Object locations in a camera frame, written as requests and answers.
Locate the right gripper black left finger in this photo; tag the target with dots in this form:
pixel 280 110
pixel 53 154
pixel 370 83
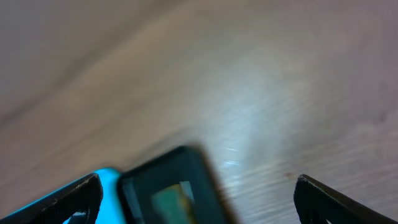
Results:
pixel 78 202

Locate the teal plastic tray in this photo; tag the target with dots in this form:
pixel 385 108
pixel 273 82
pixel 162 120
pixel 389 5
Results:
pixel 110 208

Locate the green and yellow sponge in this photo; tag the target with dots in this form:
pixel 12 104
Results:
pixel 174 204

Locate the black rectangular tray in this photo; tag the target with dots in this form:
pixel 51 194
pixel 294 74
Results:
pixel 136 187

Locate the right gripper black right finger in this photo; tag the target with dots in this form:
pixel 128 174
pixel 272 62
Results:
pixel 317 203

